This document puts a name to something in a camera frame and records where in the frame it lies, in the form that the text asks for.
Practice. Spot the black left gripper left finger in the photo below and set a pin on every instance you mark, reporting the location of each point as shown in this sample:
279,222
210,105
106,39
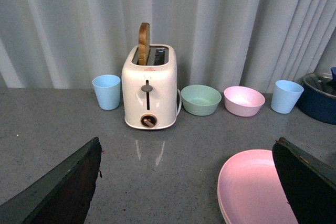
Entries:
63,195

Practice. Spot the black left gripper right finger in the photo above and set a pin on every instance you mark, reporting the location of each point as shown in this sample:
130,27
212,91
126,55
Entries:
308,183

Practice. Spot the pink plate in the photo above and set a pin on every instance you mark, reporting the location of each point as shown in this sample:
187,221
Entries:
250,189

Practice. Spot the dark blue pot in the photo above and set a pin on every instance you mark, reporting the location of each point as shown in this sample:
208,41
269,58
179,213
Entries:
317,105

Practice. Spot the cream white plate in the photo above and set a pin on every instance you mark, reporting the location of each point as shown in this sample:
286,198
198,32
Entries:
222,209

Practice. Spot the right light blue cup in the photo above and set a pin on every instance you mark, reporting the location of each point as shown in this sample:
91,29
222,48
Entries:
285,96

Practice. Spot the light blue cup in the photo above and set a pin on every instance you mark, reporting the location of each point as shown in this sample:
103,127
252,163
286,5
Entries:
285,96
107,90

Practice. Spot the glass pot lid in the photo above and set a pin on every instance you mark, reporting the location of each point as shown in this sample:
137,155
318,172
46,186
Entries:
323,83

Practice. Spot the pink bowl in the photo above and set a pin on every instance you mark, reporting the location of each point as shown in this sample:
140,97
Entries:
243,101

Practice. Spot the left light blue cup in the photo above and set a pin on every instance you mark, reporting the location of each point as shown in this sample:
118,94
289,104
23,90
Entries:
107,90

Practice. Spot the white toaster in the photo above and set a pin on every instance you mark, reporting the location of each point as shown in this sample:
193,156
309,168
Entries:
150,92

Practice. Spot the green bowl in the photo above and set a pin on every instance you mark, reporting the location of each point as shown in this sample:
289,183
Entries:
200,100

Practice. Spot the grey curtain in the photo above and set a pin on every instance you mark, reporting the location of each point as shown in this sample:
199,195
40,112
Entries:
219,43

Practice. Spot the toast slice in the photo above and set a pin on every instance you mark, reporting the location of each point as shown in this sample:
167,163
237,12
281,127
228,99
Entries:
144,43

